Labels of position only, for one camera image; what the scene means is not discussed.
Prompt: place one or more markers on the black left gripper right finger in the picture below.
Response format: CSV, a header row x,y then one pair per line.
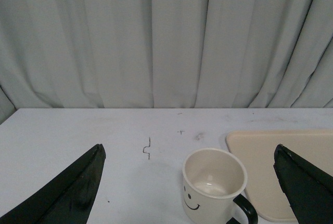
x,y
307,187

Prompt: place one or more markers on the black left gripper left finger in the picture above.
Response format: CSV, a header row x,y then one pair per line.
x,y
67,198

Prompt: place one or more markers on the cream smiley face mug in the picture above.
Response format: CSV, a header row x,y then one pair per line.
x,y
213,183

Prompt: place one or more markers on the beige square plate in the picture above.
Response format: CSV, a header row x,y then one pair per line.
x,y
256,149

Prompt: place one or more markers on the grey-white curtain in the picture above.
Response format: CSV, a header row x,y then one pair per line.
x,y
165,54

